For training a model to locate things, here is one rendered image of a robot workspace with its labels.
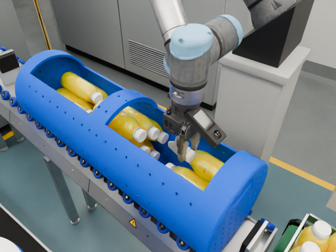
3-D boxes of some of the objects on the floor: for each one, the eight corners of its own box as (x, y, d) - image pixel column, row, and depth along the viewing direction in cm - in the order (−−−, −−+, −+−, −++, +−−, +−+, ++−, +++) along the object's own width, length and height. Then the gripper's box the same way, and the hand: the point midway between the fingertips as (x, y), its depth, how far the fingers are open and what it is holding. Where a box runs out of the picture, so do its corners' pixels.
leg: (22, 136, 251) (-8, 74, 209) (25, 140, 248) (-4, 76, 206) (15, 140, 248) (-16, 77, 206) (19, 143, 245) (-12, 80, 203)
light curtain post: (85, 150, 239) (10, -121, 126) (89, 154, 236) (17, -121, 123) (78, 154, 236) (-4, -121, 122) (83, 158, 233) (2, -120, 119)
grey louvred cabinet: (93, 35, 400) (70, -97, 304) (235, 88, 305) (266, -79, 209) (61, 50, 368) (24, -92, 271) (209, 114, 273) (232, -69, 176)
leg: (76, 215, 195) (51, 150, 153) (81, 220, 192) (57, 156, 150) (68, 221, 192) (41, 157, 150) (74, 226, 189) (47, 162, 147)
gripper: (186, 79, 79) (182, 136, 93) (156, 98, 72) (157, 157, 86) (212, 92, 74) (204, 150, 89) (183, 113, 68) (179, 172, 82)
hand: (189, 155), depth 85 cm, fingers open, 4 cm apart
